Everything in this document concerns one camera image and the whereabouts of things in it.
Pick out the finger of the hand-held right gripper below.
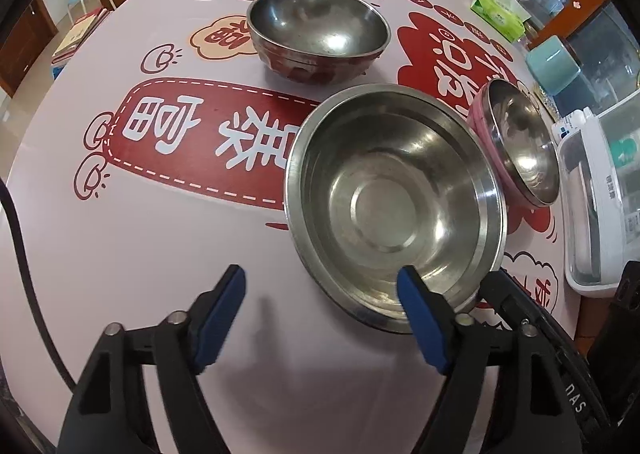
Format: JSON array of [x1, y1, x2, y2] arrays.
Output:
[[482, 271, 613, 445]]

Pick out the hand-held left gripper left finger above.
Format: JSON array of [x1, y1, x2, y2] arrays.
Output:
[[57, 264, 247, 454]]

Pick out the green tissue pack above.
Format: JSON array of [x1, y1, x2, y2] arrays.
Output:
[[470, 0, 528, 42]]

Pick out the small steel bowl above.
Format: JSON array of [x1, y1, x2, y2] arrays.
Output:
[[246, 0, 390, 85]]

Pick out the stack of books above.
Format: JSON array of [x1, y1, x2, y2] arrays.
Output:
[[52, 8, 108, 62]]

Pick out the printed pink tablecloth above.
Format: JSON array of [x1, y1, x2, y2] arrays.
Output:
[[0, 0, 601, 454]]

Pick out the white bottle with blue label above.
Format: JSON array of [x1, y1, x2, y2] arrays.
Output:
[[551, 106, 593, 142]]

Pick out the white countertop appliance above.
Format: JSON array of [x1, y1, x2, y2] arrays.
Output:
[[557, 89, 640, 297]]

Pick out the pink steel-lined bowl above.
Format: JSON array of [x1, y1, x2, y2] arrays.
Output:
[[466, 79, 560, 208]]

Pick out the large steel bowl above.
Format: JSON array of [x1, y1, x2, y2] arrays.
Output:
[[283, 83, 508, 335]]

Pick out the black cable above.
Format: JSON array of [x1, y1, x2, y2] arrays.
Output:
[[0, 179, 78, 390]]

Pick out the teal cup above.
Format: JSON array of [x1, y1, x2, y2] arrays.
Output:
[[525, 34, 581, 96]]

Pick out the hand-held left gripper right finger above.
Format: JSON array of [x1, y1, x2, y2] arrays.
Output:
[[397, 265, 583, 454]]

